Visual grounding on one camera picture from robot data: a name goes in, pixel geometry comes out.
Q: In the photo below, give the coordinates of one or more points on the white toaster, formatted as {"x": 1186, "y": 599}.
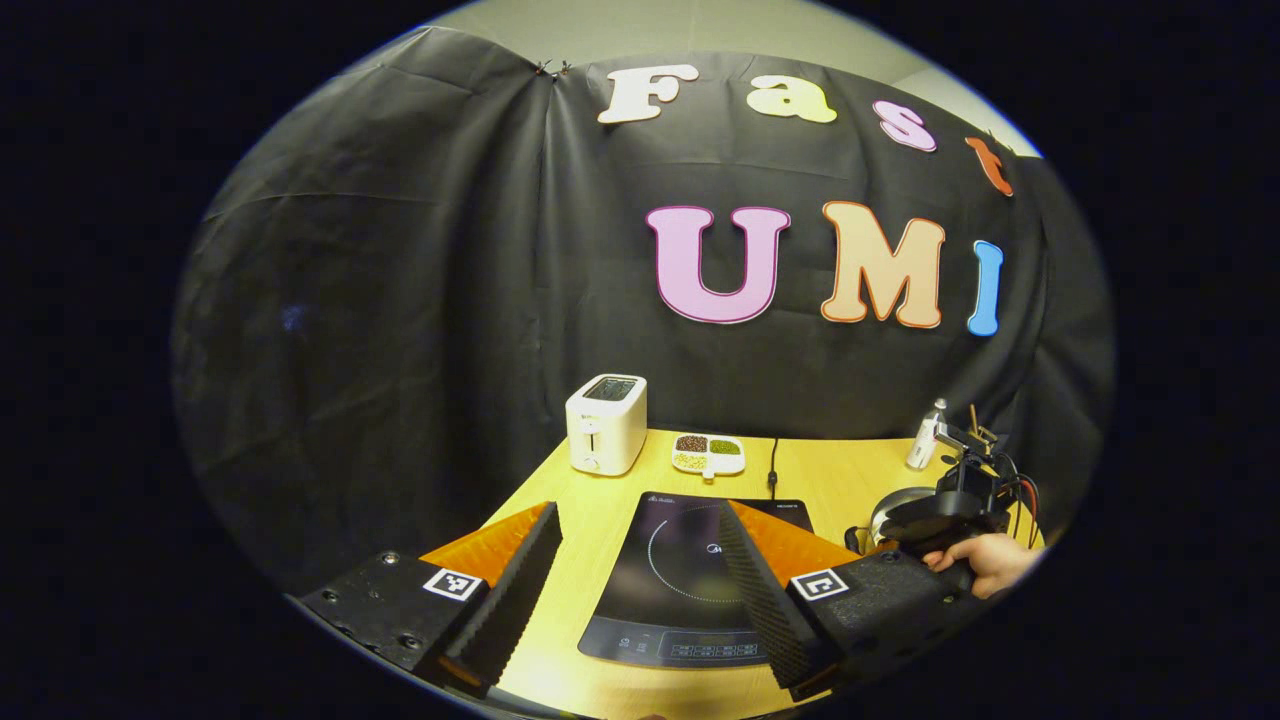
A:
{"x": 605, "y": 430}

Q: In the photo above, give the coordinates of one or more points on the black backdrop cloth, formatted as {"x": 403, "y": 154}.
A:
{"x": 400, "y": 300}

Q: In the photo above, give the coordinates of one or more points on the clear bottle with pink label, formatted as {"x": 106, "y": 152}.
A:
{"x": 925, "y": 440}

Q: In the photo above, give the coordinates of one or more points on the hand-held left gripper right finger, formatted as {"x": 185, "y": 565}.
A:
{"x": 760, "y": 600}

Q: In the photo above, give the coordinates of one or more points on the black induction cooktop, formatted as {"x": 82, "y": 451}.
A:
{"x": 670, "y": 570}

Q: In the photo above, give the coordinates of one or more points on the white divided dish of beans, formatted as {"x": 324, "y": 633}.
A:
{"x": 708, "y": 455}

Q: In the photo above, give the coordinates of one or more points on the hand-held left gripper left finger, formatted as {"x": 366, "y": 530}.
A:
{"x": 520, "y": 590}

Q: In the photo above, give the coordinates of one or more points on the glass cup with wooden stick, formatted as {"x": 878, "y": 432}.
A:
{"x": 974, "y": 415}

